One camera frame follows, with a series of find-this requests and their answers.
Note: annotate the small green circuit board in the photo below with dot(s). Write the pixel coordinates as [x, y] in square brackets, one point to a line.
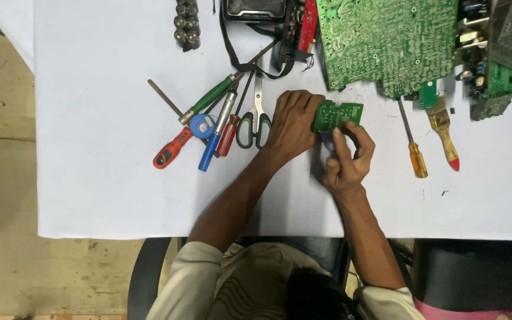
[348, 112]

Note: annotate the blue solder wick spool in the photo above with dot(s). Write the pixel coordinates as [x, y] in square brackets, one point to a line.
[201, 126]

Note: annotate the wooden red tipped paintbrush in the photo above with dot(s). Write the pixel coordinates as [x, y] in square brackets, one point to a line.
[441, 126]

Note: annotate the red circuit board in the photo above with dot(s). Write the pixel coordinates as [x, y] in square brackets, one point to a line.
[308, 24]

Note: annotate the person's left hand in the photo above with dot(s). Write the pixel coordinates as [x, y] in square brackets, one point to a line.
[292, 126]

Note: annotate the person's beige shirt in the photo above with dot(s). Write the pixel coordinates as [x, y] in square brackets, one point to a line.
[238, 284]

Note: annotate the pink cloth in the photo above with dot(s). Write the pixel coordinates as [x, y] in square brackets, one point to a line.
[469, 311]

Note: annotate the board section with capacitors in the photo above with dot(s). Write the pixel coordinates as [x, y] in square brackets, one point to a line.
[471, 40]

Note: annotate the blue silver desoldering pump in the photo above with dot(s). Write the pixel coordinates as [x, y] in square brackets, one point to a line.
[217, 129]

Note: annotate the small blue tool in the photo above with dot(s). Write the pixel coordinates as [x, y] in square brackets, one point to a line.
[327, 138]

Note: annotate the black padded seat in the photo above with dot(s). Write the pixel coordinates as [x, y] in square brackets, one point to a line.
[478, 273]

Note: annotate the pack of dark cylindrical cells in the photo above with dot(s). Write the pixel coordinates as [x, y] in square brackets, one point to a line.
[187, 24]

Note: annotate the person's right hand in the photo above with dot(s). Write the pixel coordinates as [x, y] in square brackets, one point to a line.
[349, 171]

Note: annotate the thin metal rod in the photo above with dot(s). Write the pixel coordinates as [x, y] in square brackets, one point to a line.
[163, 97]

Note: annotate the black electronic module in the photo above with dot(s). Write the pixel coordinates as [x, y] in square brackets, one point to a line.
[489, 107]

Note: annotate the tiny green daughter board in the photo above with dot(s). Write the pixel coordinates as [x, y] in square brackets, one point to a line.
[427, 94]

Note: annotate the large green circuit board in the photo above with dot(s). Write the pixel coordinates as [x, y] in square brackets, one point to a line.
[385, 40]

